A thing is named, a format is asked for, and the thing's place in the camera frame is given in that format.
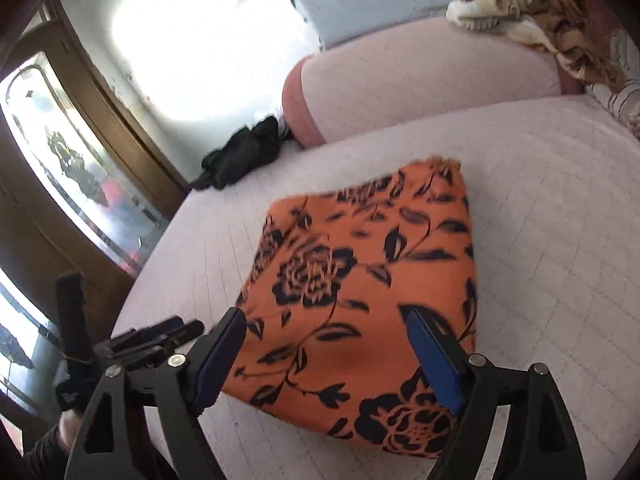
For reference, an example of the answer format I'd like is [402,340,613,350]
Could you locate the black cloth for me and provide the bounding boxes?
[191,115,282,191]

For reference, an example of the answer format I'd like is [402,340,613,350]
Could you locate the orange black floral shirt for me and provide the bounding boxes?
[220,157,476,461]

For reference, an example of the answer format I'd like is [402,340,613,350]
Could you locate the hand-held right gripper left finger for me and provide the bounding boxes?
[65,306,248,480]

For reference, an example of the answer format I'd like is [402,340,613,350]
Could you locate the pink quilted bolster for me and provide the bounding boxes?
[281,15,586,147]

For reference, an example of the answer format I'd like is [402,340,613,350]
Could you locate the beige brown floral blanket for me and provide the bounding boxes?
[446,0,628,92]

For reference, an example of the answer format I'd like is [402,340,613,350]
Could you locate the grey pillow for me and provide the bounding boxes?
[270,0,463,51]

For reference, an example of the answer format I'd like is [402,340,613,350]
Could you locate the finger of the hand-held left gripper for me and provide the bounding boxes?
[149,320,206,359]
[111,315,187,349]

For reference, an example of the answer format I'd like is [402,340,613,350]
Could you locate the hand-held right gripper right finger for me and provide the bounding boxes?
[406,309,588,480]

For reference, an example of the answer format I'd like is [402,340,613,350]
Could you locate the person's left forearm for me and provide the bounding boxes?
[22,405,101,480]

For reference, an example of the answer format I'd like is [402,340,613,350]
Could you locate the white lace cloth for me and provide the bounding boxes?
[274,114,296,142]

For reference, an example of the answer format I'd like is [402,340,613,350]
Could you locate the wooden door with patterned glass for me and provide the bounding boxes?
[0,0,191,411]

